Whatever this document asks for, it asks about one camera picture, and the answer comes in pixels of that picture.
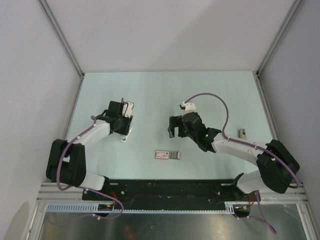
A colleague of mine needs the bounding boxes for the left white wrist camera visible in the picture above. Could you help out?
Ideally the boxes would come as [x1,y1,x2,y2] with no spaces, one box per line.
[122,101,135,118]

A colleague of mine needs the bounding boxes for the aluminium corner post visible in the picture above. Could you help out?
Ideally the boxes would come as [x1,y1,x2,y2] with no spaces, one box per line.
[256,0,305,77]
[36,0,84,78]

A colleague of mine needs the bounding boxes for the light blue stapler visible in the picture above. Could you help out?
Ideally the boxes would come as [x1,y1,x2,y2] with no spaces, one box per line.
[120,122,133,143]

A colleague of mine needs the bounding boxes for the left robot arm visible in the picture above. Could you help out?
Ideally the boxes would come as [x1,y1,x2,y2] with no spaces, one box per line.
[45,100,134,200]

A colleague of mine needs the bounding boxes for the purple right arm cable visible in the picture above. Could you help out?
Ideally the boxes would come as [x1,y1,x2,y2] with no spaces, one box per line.
[184,92,301,188]

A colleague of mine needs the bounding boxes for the right aluminium corner post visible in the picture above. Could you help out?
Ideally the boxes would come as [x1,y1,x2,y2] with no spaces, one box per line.
[256,0,305,77]

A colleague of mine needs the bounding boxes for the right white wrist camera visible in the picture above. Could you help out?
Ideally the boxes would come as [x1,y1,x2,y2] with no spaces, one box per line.
[179,102,196,114]

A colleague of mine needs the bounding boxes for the red white staple box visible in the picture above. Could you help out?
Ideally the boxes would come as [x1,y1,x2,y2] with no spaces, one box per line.
[154,150,181,160]

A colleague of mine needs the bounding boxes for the left aluminium corner post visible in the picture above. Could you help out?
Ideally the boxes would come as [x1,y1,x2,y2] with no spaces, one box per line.
[36,0,84,78]

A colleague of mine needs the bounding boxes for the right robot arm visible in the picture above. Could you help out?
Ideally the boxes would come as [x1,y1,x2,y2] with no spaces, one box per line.
[168,112,300,201]

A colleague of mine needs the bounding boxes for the grey slotted cable duct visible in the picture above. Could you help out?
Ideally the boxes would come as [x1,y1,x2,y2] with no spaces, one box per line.
[46,202,235,215]

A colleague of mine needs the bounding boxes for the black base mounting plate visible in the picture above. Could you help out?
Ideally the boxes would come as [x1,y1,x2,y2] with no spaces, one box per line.
[81,178,262,211]

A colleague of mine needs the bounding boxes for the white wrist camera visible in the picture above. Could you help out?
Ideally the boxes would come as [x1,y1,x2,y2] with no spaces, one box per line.
[122,101,135,118]
[179,102,196,114]

